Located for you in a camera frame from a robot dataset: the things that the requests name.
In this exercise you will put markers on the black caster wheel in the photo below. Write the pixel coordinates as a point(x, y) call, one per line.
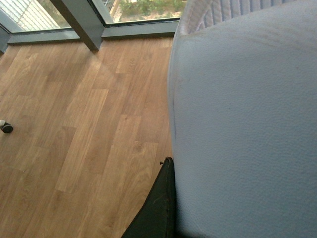
point(5, 126)

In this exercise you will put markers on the light blue slipper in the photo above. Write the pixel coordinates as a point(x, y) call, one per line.
point(242, 98)

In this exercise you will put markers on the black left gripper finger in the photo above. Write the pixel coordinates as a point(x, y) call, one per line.
point(156, 218)

